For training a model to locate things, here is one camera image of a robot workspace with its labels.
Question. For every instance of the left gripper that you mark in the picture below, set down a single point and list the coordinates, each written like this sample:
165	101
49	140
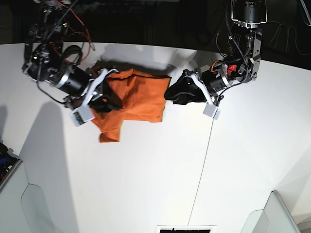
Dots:
218	78

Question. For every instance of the orange t-shirt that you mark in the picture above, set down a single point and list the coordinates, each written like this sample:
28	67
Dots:
142	96

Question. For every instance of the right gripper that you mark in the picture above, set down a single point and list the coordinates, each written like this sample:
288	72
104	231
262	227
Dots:
76	83

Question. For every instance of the black and white marker card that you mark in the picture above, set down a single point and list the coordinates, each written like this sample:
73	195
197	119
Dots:
186	229

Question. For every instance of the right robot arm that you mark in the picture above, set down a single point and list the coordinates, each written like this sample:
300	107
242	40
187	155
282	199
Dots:
45	60

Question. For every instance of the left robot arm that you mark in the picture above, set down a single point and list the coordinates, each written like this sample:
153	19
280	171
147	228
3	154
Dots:
238	66

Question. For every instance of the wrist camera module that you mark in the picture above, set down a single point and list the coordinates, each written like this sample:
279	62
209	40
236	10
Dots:
212	111
81	115

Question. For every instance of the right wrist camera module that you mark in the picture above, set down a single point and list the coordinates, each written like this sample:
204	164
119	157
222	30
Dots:
81	115

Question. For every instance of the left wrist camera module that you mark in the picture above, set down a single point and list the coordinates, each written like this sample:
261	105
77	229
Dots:
212	111

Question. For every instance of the clear plastic bin left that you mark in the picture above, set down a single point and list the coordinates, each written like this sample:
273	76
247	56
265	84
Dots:
23	206

